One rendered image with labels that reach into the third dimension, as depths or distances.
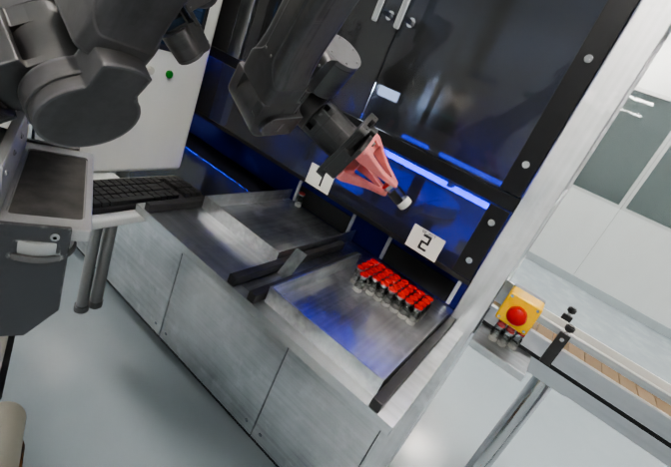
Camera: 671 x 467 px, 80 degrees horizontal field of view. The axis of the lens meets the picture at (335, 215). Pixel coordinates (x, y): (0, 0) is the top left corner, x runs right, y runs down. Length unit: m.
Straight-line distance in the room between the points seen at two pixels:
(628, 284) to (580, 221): 0.87
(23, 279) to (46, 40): 0.31
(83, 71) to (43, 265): 0.29
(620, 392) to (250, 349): 1.02
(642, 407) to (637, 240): 4.52
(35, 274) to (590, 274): 5.48
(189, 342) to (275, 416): 0.45
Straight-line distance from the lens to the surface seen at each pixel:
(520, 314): 0.93
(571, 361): 1.11
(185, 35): 0.82
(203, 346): 1.61
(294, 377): 1.34
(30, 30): 0.39
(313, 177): 1.12
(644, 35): 0.94
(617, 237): 5.58
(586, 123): 0.91
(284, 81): 0.47
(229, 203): 1.09
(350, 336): 0.78
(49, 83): 0.36
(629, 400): 1.14
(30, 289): 0.60
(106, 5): 0.33
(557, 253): 5.62
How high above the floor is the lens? 1.33
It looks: 20 degrees down
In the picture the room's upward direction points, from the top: 23 degrees clockwise
